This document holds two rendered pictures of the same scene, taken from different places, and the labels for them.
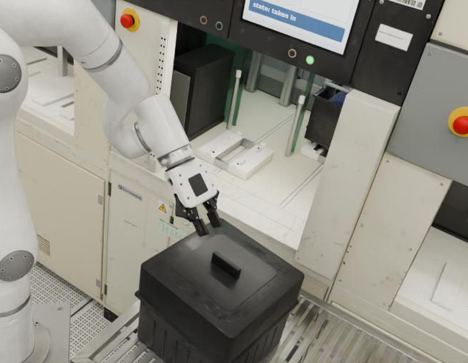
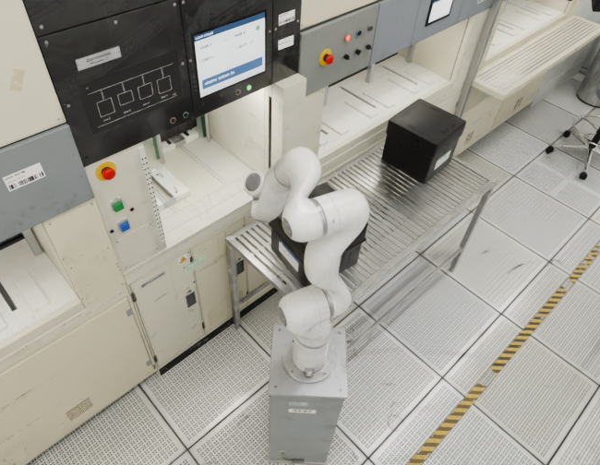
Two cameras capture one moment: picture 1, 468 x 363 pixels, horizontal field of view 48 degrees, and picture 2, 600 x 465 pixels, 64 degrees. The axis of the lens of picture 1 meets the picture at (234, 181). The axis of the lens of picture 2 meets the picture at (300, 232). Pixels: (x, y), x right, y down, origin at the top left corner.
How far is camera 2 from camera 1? 1.48 m
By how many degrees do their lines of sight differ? 54
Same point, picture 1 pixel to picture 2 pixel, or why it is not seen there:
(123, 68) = not seen: hidden behind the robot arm
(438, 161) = (319, 83)
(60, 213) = (92, 365)
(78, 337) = (175, 397)
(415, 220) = (317, 117)
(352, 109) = (288, 92)
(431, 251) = not seen: hidden behind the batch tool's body
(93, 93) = (90, 253)
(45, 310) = (279, 339)
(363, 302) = not seen: hidden behind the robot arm
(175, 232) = (197, 263)
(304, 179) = (197, 162)
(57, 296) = (124, 412)
